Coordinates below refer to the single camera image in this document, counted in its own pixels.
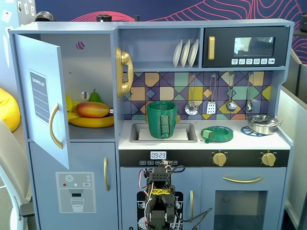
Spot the gold straight freezer handle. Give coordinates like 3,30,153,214
103,157,110,192

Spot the blue dishwasher door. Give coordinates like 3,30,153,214
119,167,202,230

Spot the metal ladle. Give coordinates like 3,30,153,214
226,72,237,112

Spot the round black silver object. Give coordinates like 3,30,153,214
35,11,56,23

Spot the blue freezer door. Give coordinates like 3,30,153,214
28,141,118,230

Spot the gold toy phone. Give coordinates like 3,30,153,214
115,46,134,98

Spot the red servo wire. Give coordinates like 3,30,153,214
138,168,151,192

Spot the gold curved door handle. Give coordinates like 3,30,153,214
49,103,64,150

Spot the large yellow toy banana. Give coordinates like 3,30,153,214
68,112,115,128

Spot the black microwave door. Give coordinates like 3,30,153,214
202,26,291,68

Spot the green printed cup recipient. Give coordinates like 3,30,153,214
146,101,178,139

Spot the gold oven handle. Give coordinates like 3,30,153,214
223,176,264,184

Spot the metal skimmer spoon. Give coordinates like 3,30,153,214
184,73,200,115

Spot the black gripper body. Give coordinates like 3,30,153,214
145,168,154,186

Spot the black cylinder object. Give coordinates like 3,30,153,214
96,14,113,23

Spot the grey toy sink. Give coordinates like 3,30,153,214
130,123,198,144

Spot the gold microwave handle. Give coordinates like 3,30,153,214
208,36,215,60

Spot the gold dishwasher handle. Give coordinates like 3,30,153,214
189,190,194,223

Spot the red yellow toy mango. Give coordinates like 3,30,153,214
75,102,111,118

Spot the yellow printed tape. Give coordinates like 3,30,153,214
150,188,172,196

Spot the metal slotted spatula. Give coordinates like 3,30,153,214
206,73,217,115

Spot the steel pot with lid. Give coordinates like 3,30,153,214
244,114,282,135

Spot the gold stove knob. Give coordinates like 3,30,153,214
213,152,227,166
261,152,276,167

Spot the shopping list sticker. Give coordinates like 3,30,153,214
28,69,50,125

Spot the black control panel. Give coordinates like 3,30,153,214
119,149,290,168

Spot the green printed flat lid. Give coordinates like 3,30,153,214
201,126,234,144

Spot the black camera cable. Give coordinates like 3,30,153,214
171,165,213,230

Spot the blue oven door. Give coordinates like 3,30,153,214
202,167,287,230

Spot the grey white office chair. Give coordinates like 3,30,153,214
0,118,34,230

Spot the blue cabinet door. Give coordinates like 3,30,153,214
13,33,70,170

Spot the blue printed trivet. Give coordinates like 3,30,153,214
240,126,269,138

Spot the green toy pear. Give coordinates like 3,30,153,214
88,89,101,103

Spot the white toy plate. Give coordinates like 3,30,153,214
188,39,200,68
173,39,183,68
180,39,191,68

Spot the ice dispenser sticker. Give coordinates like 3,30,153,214
55,172,97,214

